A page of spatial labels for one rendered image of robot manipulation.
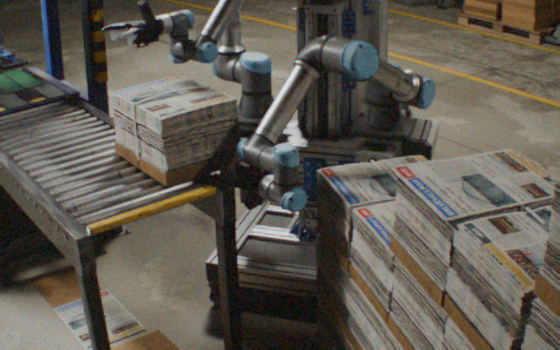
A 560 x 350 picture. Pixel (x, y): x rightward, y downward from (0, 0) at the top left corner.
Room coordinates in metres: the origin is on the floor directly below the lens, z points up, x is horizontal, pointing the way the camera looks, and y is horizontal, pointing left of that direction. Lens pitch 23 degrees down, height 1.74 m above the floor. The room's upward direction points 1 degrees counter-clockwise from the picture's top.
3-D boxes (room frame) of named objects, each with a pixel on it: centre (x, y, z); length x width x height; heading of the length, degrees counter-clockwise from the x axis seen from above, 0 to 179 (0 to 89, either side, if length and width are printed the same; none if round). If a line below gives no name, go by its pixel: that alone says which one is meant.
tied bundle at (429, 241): (1.47, -0.50, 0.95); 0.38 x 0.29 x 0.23; 106
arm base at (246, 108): (2.67, 0.08, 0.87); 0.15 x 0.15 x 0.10
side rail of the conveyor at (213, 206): (2.55, 0.56, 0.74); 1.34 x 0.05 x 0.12; 38
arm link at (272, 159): (1.96, -0.01, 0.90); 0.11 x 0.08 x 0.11; 46
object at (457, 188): (1.46, -0.47, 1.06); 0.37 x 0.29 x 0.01; 106
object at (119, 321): (2.42, 0.78, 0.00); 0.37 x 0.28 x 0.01; 38
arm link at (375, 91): (2.51, -0.40, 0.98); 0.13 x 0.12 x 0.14; 46
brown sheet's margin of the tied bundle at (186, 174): (2.17, 0.28, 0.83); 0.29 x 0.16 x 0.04; 127
